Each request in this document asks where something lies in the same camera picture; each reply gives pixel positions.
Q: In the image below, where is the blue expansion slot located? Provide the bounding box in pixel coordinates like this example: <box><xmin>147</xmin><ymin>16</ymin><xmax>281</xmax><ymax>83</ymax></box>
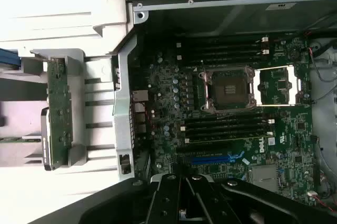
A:
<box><xmin>191</xmin><ymin>155</ymin><xmax>232</xmax><ymax>166</ymax></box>

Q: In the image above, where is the silver chipset heatsink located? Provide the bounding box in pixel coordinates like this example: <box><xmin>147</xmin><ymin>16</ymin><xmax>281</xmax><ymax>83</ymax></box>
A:
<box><xmin>250</xmin><ymin>165</ymin><xmax>280</xmax><ymax>193</ymax></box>

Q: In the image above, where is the green motherboard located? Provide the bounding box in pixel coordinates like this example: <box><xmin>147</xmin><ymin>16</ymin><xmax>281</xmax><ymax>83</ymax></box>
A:
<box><xmin>147</xmin><ymin>37</ymin><xmax>321</xmax><ymax>206</ymax></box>

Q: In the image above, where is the open grey PC case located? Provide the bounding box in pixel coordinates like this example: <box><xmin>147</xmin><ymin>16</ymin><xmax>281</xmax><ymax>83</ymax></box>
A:
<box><xmin>112</xmin><ymin>0</ymin><xmax>337</xmax><ymax>213</ymax></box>

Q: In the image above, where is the CPU socket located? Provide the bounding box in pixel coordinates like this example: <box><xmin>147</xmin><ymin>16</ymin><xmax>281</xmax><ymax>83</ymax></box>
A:
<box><xmin>199</xmin><ymin>65</ymin><xmax>257</xmax><ymax>112</ymax></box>

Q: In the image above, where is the grey parts rack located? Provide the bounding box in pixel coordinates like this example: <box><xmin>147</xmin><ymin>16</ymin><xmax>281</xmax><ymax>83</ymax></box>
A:
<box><xmin>0</xmin><ymin>47</ymin><xmax>117</xmax><ymax>172</ymax></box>

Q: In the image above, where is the open metal socket cover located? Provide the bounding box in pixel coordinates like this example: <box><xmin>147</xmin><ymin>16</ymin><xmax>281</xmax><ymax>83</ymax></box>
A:
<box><xmin>254</xmin><ymin>65</ymin><xmax>303</xmax><ymax>107</ymax></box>

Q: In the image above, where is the blue disk caddy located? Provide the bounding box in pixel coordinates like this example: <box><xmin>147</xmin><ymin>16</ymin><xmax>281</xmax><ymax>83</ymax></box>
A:
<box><xmin>0</xmin><ymin>47</ymin><xmax>21</xmax><ymax>72</ymax></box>

